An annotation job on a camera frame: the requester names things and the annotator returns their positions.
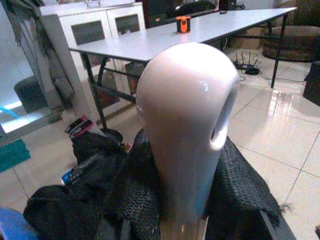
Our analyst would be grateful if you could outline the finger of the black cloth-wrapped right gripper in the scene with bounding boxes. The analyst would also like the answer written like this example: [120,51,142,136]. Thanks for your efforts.
[71,128,129,181]
[23,172,118,240]

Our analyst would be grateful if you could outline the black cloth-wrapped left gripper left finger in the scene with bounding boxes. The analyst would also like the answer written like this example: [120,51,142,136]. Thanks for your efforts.
[103,128,163,240]

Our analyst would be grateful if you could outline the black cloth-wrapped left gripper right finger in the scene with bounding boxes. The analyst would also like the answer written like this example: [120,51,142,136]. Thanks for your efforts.
[203,139,298,240]

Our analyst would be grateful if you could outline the teal floor mat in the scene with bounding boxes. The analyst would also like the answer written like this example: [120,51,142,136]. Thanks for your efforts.
[0,138,32,174]

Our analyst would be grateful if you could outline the printed carton under table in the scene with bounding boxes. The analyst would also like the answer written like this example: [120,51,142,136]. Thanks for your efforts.
[124,61,147,96]

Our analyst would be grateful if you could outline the dark round pouf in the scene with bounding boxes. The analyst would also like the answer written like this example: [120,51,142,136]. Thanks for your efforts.
[13,75,50,114]

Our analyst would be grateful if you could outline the white cabinet with glass doors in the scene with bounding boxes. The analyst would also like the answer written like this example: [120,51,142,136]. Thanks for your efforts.
[39,1,147,121]

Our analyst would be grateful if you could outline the black router with antennas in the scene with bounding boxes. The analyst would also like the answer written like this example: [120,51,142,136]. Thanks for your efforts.
[233,51,261,76]

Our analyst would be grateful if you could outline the white folding table black legs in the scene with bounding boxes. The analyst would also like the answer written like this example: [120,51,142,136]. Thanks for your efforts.
[69,6,299,130]

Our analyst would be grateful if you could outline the black furniture block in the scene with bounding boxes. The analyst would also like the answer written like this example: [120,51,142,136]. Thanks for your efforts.
[302,34,320,107]

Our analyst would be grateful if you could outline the brown cardboard box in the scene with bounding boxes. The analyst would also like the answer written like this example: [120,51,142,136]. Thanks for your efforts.
[233,28,263,50]

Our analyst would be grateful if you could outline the orange and black tape measure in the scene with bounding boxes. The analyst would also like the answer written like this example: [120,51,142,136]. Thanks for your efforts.
[175,15,192,34]

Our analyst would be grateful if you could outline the brown round wicker seat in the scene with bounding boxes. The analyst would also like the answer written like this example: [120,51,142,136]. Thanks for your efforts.
[261,0,320,63]

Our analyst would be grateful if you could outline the black television screen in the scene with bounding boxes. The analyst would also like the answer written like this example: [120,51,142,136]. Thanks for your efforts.
[141,0,221,30]

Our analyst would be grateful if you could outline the dark bottle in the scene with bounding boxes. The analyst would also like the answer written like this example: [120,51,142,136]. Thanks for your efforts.
[218,0,230,15]

